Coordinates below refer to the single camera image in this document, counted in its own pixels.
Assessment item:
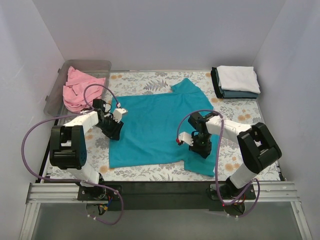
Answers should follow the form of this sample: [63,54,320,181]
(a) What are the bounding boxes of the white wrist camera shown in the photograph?
[176,132,194,146]
[112,107,128,123]

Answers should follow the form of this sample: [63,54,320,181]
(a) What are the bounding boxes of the aluminium frame rail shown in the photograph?
[19,181,312,240]

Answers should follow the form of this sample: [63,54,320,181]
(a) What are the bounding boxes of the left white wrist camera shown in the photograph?
[112,107,128,123]

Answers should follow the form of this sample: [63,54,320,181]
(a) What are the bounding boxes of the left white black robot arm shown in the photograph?
[49,99,128,200]

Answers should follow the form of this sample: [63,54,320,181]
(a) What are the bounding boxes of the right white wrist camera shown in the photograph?
[176,132,194,146]

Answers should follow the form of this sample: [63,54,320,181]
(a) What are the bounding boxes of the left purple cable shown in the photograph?
[20,84,125,226]

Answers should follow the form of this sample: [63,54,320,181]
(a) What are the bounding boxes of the floral table mat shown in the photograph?
[44,70,281,181]

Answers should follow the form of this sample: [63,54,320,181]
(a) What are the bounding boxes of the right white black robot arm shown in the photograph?
[186,111,282,200]

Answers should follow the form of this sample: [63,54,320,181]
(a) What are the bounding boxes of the folded white t shirt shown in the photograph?
[216,65,261,94]

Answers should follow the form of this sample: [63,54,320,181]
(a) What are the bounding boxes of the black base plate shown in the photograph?
[77,181,256,213]

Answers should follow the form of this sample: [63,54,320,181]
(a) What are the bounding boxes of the pink t shirt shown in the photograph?
[62,66,106,113]

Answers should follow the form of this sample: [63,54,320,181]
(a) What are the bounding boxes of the clear plastic bin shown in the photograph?
[43,59,112,117]

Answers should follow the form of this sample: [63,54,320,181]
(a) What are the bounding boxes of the teal t shirt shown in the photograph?
[109,78,219,177]

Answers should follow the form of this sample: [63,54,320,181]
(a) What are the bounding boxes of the folded grey-blue t shirt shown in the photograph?
[221,89,259,99]

